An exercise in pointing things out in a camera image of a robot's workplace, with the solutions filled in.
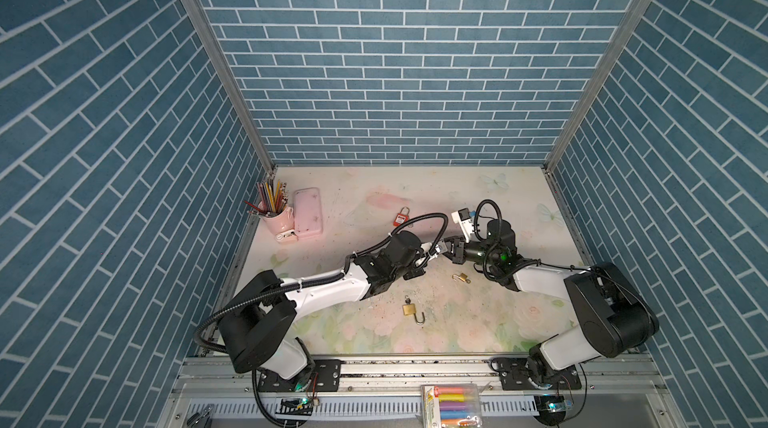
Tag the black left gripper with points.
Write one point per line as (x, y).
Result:
(415, 273)

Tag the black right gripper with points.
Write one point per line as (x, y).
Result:
(453, 243)

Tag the red padlock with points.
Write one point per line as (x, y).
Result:
(402, 216)

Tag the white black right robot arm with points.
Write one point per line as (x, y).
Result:
(611, 316)

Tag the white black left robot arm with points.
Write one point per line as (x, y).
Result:
(254, 326)

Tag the small brass padlock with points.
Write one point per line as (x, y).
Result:
(461, 277)

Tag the pink pencil case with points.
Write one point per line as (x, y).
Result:
(308, 216)

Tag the marker pen box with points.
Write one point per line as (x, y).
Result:
(451, 405)

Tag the pink pencil cup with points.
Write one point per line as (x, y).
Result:
(281, 226)

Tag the coloured pencils bundle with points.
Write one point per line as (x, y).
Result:
(272, 199)

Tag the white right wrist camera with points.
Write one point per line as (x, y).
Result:
(464, 219)

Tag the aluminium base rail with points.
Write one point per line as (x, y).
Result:
(385, 391)

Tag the aluminium corner post right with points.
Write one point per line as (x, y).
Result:
(617, 44)

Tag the aluminium corner post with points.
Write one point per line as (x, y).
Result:
(617, 44)
(207, 37)

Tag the aluminium corner post left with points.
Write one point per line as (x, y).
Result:
(207, 37)

